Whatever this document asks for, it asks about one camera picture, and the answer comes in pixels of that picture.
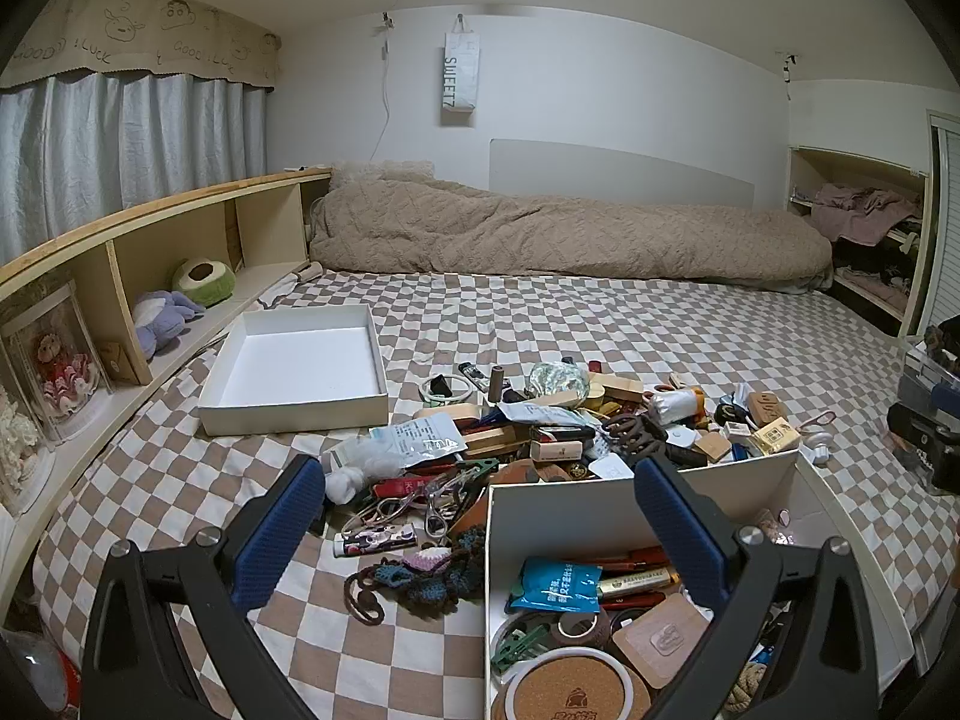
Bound white headboard panel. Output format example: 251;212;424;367
489;139;755;207

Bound silver foil bundle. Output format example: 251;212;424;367
527;361;593;400

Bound blue and pink crochet pouch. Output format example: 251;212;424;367
343;525;488;625

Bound brown hair claw clip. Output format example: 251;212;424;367
596;412;665;458

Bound white and blue packet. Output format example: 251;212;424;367
367;418;467;477

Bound green clip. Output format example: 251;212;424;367
491;619;552;676

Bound pink clothes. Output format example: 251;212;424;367
810;181;923;245

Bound white wall cable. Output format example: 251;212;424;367
371;0;425;166

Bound gold tube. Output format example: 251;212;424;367
596;568;682;601

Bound white louvre door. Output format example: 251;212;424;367
911;109;960;350

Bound white storage box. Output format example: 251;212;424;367
484;448;916;720

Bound brown square coaster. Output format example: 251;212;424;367
611;591;713;689

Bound heap of mixed knickknacks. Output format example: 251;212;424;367
322;356;837;563

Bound beige rope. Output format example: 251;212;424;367
724;679;766;717

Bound built-in wall shelf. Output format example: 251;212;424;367
786;146;931;338

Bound checkered bed sheet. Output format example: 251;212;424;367
34;270;953;720

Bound round cork coaster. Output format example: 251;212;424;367
491;649;653;720

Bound purple plush toy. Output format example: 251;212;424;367
133;290;207;359

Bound grey curtain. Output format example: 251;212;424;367
0;71;269;267

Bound wooden bedside shelf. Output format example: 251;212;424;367
0;167;335;578

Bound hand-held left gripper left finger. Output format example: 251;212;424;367
81;454;327;720

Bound cartoon printed curtain valance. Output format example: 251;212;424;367
0;0;282;91

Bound white hanging paper bag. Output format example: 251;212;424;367
441;13;481;126

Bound small yellow box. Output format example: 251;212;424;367
750;424;800;457

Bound white crocheted bouquet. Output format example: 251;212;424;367
0;390;57;518

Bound patterned washi tape roll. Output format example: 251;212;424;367
557;610;612;647

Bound small white tape ring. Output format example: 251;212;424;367
420;373;479;406

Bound bag of cotton balls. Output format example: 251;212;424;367
321;435;406;503

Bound clear display box with doll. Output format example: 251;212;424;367
0;279;113;445

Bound beige quilt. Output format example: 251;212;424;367
309;160;835;293

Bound green plush toy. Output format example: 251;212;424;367
171;257;237;308

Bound small brown box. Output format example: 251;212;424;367
101;341;140;383

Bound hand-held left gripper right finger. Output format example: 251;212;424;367
634;456;880;720

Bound clear plastic storage bin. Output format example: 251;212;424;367
896;322;960;410

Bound white box lid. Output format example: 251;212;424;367
196;305;391;437

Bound cartoon printed tube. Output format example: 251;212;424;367
335;525;419;558

